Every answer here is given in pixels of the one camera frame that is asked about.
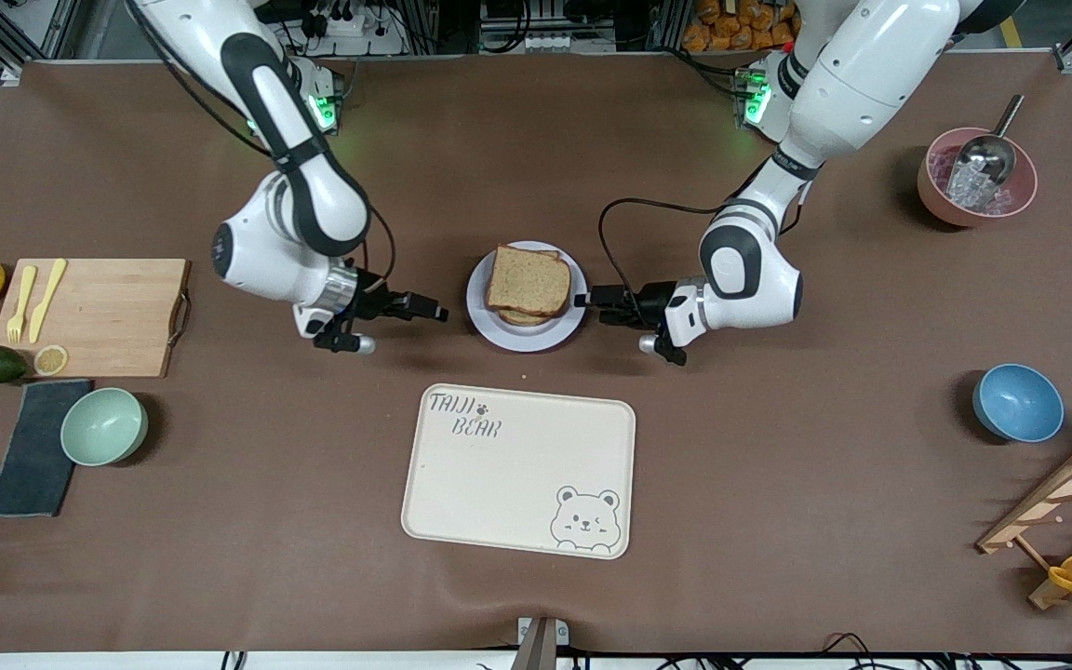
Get blue bowl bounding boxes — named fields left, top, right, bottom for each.
left=971, top=363, right=1065, bottom=444

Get yellow plastic fork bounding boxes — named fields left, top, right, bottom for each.
left=7, top=265, right=37, bottom=344

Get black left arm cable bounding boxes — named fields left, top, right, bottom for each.
left=597, top=196, right=751, bottom=299

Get mint green bowl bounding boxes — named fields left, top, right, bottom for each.
left=60, top=387, right=149, bottom=467

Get brown table mat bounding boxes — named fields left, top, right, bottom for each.
left=0, top=51, right=1072, bottom=654

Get aluminium frame post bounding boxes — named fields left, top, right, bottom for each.
left=0, top=0, right=81, bottom=87

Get orange snack bags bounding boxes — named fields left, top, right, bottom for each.
left=682, top=0, right=802, bottom=53

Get clear ice cube pile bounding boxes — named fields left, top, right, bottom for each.
left=929, top=149, right=1012, bottom=211

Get metal scoop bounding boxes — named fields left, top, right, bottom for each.
left=947, top=94, right=1025, bottom=201

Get pale lavender round plate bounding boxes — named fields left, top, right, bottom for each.
left=466, top=241, right=588, bottom=353

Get white power strip with plugs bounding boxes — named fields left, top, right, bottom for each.
left=299, top=0, right=407, bottom=57

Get pink bowl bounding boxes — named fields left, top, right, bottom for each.
left=917, top=127, right=1039, bottom=228

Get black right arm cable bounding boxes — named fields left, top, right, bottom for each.
left=364, top=209, right=398, bottom=299

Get yellow plastic knife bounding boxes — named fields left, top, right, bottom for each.
left=29, top=258, right=68, bottom=343

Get grey metal camera bracket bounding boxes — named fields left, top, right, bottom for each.
left=510, top=616, right=570, bottom=670

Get dark grey cloth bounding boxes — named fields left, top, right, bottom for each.
left=0, top=379, right=93, bottom=518

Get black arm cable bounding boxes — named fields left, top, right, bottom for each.
left=597, top=196, right=751, bottom=299
left=364, top=209, right=398, bottom=299

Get wooden drying rack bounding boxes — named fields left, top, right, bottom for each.
left=976, top=430, right=1072, bottom=612

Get cream bear print tray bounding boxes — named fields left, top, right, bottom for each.
left=400, top=382, right=637, bottom=561

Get wooden cutting board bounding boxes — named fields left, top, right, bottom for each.
left=0, top=258, right=193, bottom=380

